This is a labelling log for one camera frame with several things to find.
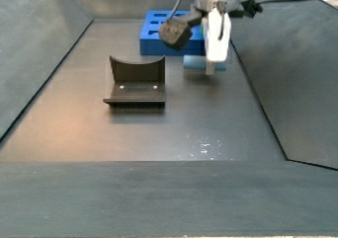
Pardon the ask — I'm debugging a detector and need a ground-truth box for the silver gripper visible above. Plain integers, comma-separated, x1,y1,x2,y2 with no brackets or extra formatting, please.
194,0,242,75

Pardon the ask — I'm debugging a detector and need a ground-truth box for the light blue oval cylinder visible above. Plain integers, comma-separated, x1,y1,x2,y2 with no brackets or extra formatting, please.
183,55,226,71

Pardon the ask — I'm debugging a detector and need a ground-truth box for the blue shape sorter board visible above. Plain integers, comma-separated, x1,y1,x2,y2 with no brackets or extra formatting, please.
139,10,205,56

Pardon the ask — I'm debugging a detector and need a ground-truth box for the black cradle fixture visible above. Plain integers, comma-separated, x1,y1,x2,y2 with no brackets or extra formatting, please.
103,57,167,106

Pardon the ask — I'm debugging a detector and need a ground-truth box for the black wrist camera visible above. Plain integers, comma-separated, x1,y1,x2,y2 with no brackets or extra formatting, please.
159,7,203,50

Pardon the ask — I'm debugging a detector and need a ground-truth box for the black cable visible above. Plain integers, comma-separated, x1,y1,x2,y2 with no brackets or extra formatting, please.
166,0,190,22

